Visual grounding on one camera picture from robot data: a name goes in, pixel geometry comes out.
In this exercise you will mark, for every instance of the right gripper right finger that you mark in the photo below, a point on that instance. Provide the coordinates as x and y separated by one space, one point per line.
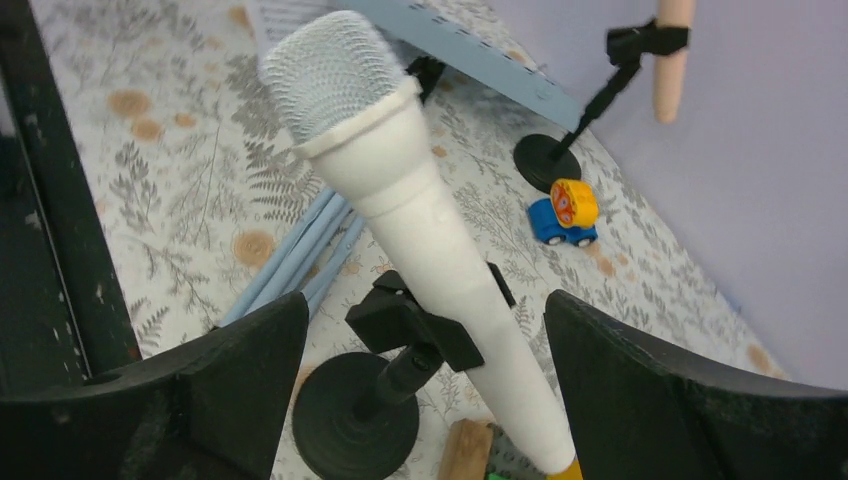
640 407

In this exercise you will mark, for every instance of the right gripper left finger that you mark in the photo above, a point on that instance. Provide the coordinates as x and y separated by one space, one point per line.
212 408

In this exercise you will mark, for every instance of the pink toy microphone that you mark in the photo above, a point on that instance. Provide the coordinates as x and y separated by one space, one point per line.
669 69

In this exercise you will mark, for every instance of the white toy microphone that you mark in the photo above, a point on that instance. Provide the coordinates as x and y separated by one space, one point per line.
355 115

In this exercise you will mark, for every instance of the sheet music page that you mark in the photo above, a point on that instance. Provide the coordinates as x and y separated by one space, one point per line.
273 20

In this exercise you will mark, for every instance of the light blue music stand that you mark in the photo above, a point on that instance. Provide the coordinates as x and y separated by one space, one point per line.
440 43

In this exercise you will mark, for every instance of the yellow toy block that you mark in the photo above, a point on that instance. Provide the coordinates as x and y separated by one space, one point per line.
573 472

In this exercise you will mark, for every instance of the floral table mat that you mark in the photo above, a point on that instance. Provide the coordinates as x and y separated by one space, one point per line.
195 185

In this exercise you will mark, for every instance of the blue yellow toy figure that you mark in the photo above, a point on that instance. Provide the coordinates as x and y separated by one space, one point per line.
567 215

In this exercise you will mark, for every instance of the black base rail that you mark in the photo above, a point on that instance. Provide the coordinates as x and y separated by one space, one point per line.
63 315

